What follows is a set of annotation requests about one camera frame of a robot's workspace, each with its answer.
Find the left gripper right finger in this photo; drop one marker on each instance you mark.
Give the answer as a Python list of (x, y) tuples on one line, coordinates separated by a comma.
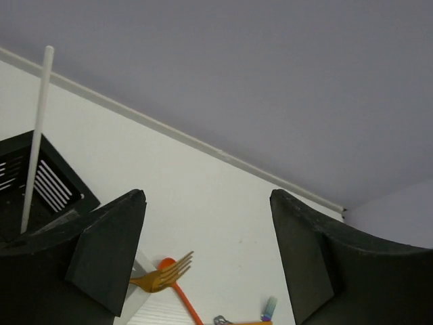
[(336, 274)]

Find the gold metal fork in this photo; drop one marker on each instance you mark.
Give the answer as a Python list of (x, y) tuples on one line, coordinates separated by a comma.
[(158, 280)]

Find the small silver utensil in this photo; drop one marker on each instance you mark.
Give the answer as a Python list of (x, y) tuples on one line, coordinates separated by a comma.
[(221, 320)]

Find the iridescent metal fork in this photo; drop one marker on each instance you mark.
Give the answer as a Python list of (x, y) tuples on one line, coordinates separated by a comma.
[(269, 309)]

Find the white chopstick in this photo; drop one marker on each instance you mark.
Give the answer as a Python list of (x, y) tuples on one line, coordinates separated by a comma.
[(36, 136)]

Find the black utensil caddy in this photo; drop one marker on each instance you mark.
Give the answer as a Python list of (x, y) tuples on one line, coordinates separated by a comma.
[(58, 189)]

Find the orange plastic spoon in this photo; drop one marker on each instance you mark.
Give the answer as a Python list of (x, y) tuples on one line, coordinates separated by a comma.
[(195, 317)]

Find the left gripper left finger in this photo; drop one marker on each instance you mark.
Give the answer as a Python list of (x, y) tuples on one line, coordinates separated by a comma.
[(74, 272)]

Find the white utensil caddy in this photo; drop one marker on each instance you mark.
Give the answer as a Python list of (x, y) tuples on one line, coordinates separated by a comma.
[(136, 297)]

